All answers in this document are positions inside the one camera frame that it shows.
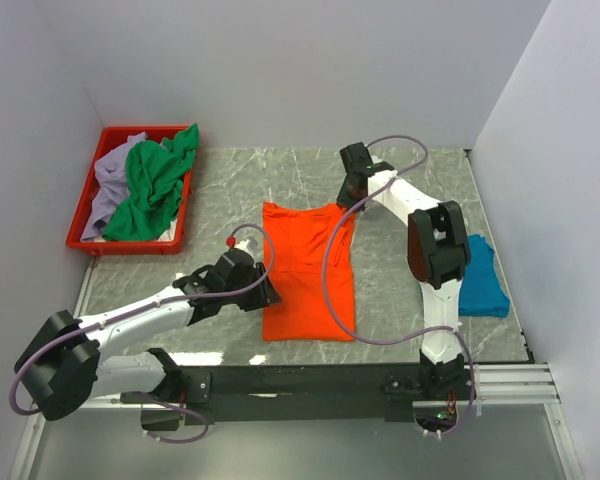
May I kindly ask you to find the black table edge rail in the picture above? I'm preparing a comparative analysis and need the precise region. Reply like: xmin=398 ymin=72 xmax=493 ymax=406
xmin=119 ymin=362 xmax=481 ymax=432

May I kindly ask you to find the red plastic bin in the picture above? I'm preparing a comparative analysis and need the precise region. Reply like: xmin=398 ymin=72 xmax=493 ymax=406
xmin=66 ymin=125 xmax=193 ymax=257

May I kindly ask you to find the folded teal t shirt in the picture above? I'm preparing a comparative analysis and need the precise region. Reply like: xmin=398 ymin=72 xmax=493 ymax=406
xmin=459 ymin=234 xmax=510 ymax=318

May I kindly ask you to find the orange t shirt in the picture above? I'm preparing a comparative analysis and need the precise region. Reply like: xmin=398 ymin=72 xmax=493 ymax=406
xmin=262 ymin=202 xmax=355 ymax=342

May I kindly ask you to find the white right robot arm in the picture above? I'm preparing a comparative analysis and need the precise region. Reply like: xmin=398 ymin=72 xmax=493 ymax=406
xmin=337 ymin=142 xmax=471 ymax=398

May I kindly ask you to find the aluminium frame rail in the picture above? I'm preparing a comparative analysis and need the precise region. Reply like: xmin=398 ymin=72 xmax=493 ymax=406
xmin=24 ymin=354 xmax=558 ymax=420

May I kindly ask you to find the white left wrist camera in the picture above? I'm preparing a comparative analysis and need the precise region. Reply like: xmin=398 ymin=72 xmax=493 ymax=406
xmin=226 ymin=236 xmax=259 ymax=256

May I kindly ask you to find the lavender t shirt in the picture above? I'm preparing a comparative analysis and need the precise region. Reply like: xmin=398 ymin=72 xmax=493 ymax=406
xmin=80 ymin=132 xmax=147 ymax=242

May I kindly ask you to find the green t shirt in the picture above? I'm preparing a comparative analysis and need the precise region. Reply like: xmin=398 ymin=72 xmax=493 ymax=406
xmin=103 ymin=123 xmax=200 ymax=242

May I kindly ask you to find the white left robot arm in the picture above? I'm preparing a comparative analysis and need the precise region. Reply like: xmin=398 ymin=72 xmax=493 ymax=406
xmin=14 ymin=247 xmax=281 ymax=421

